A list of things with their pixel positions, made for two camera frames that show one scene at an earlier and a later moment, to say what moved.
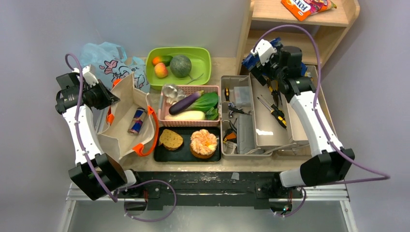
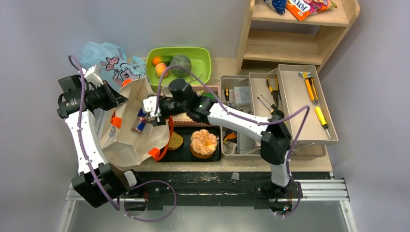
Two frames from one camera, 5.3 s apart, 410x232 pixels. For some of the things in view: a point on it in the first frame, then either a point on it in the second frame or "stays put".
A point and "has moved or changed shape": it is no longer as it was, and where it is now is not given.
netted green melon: (181, 66) stays put
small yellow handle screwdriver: (226, 92) stays put
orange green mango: (166, 60) stays put
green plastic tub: (200, 60) stays put
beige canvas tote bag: (130, 122) has moved or changed shape
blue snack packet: (252, 61) to (279, 6)
